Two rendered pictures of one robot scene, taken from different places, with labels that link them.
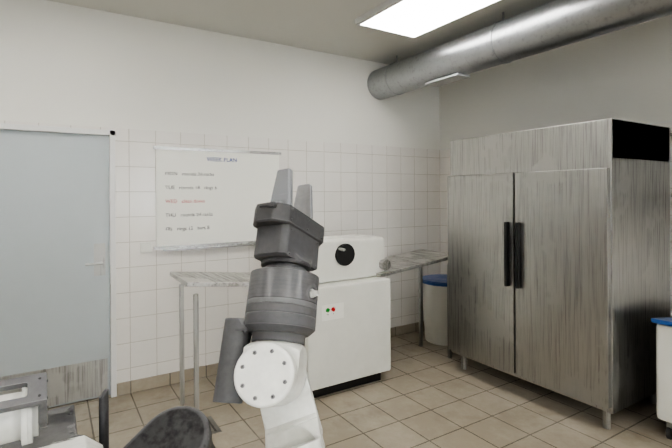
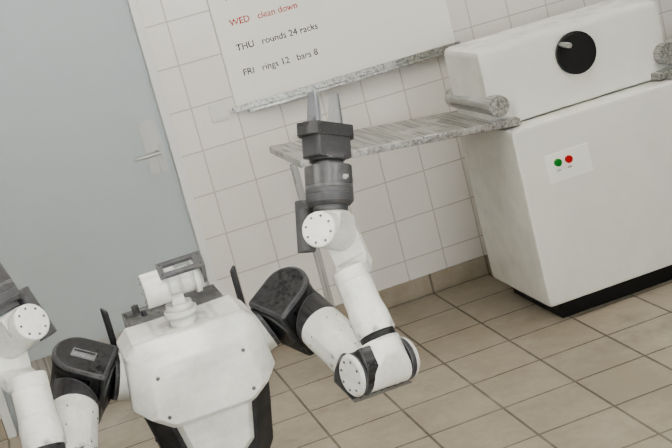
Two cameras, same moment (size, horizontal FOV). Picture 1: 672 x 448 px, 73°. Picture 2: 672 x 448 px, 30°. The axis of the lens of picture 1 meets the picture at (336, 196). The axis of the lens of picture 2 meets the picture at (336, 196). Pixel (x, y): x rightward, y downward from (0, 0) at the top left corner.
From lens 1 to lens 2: 172 cm
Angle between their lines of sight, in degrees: 22
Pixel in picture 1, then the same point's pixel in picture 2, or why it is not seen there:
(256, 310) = (310, 193)
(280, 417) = (343, 257)
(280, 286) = (321, 176)
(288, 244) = (321, 147)
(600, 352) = not seen: outside the picture
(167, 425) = (278, 278)
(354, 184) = not seen: outside the picture
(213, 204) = (314, 7)
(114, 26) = not seen: outside the picture
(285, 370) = (329, 224)
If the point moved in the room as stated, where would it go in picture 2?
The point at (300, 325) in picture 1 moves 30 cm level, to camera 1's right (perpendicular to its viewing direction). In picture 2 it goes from (338, 198) to (501, 168)
